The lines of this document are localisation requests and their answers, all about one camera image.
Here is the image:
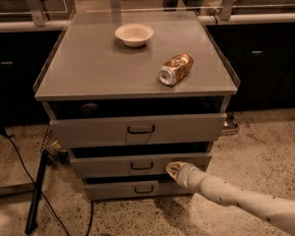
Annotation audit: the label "grey drawer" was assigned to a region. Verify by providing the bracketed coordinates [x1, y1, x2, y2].
[70, 143, 211, 178]
[84, 174, 190, 201]
[43, 96, 226, 148]

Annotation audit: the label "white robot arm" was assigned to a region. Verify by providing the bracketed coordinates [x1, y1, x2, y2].
[166, 161, 295, 236]

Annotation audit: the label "grey top drawer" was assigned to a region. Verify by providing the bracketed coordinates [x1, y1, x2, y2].
[43, 96, 226, 148]

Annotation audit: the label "grey bottom drawer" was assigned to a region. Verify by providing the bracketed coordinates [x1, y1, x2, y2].
[84, 174, 190, 201]

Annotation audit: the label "grey drawer cabinet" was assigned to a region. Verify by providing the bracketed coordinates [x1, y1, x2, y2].
[33, 11, 241, 169]

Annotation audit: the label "round object in top drawer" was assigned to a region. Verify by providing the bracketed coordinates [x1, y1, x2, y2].
[79, 102, 98, 117]

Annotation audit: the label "gold crushed soda can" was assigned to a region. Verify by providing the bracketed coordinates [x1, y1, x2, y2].
[158, 53, 194, 87]

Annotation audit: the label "white paper bowl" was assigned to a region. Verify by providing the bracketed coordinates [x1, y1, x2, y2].
[115, 24, 154, 47]

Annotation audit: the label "black floor bar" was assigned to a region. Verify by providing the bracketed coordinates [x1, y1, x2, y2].
[25, 150, 48, 235]

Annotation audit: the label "grey metal railing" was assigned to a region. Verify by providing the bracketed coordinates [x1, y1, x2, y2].
[0, 0, 295, 31]

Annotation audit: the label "small wire basket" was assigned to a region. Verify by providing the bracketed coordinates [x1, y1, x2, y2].
[41, 127, 69, 164]

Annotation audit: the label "black floor cable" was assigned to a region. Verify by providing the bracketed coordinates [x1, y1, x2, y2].
[3, 133, 72, 236]

